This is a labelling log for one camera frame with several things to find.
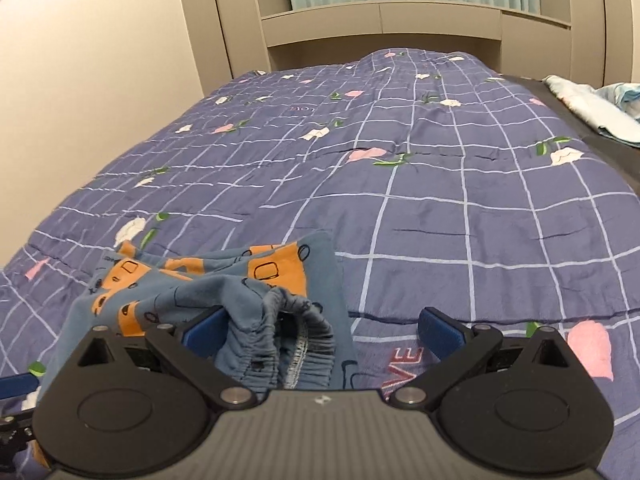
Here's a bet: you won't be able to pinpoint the grey quilted mattress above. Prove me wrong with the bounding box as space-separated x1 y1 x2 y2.
500 74 640 186

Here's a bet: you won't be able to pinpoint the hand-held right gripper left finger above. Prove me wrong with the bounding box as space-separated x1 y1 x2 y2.
75 307 258 409

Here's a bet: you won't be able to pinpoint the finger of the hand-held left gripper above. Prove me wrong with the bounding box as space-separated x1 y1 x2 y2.
0 372 42 402
0 410 37 457

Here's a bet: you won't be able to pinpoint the beige wooden headboard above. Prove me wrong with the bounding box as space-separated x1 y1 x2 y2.
174 0 640 97

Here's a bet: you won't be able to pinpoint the purple checked floral blanket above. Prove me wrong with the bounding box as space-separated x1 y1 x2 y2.
0 47 640 480

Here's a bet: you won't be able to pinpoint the blue pants with orange print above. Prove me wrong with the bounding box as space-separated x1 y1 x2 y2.
22 230 361 466

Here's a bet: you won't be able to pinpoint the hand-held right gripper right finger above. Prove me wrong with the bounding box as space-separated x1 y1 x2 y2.
387 306 571 409

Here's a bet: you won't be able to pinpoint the light blue crumpled cloth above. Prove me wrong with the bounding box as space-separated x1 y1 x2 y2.
542 74 640 149

